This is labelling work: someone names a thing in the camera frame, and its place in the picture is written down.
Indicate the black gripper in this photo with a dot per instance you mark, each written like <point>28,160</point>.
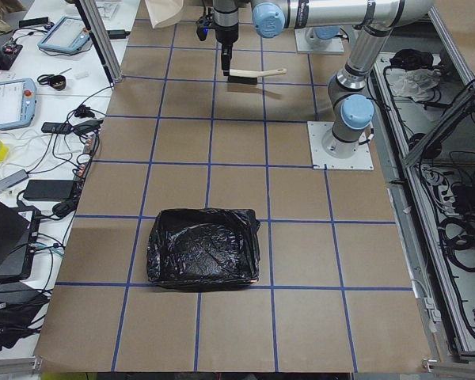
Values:
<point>226,34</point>

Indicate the white hand brush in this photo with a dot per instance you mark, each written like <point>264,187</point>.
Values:
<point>251,76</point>

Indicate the white plastic dustpan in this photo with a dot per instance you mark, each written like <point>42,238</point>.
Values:
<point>164,13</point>

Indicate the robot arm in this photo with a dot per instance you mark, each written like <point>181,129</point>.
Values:
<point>376,19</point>

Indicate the grey teach pendant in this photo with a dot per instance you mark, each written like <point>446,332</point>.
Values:
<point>17,103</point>
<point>68,36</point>

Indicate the black power adapter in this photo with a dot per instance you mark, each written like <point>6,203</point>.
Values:
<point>48,190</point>

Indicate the black laptop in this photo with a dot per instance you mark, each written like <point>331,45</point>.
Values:
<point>18,233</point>

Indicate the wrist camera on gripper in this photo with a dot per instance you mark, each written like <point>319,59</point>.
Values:
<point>204,24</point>

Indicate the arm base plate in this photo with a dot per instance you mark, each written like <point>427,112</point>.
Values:
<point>331,154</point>
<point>323,40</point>

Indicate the aluminium frame post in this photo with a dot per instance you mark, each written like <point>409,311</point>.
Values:
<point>94,24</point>

